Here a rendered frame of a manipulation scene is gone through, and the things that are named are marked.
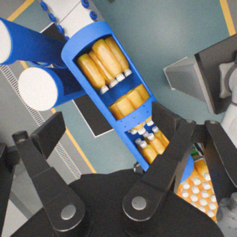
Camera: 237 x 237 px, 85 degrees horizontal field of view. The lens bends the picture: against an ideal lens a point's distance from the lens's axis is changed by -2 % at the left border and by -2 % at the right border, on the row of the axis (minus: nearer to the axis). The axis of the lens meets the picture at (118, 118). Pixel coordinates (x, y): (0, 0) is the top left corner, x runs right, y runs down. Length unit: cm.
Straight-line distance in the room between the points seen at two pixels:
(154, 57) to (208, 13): 71
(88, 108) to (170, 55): 123
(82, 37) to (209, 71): 63
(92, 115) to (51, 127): 169
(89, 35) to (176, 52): 139
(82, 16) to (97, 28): 35
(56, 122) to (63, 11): 92
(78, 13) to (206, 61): 76
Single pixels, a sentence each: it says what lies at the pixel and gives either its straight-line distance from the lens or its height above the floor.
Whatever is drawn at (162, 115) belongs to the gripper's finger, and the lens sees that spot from 16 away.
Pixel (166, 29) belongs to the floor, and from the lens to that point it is 190.
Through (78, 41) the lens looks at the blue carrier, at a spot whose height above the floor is 123.
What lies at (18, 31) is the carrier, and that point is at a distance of 119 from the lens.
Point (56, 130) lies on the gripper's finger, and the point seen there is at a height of 167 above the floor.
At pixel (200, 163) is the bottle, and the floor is 101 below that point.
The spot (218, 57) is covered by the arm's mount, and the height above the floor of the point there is 105.
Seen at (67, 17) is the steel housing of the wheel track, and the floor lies 93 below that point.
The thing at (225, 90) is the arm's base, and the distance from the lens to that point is 88.
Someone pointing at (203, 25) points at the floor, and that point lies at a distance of 201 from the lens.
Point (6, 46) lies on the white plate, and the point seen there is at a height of 104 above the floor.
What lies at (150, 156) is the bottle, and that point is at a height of 114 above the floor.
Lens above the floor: 181
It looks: 69 degrees down
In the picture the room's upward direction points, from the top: 157 degrees counter-clockwise
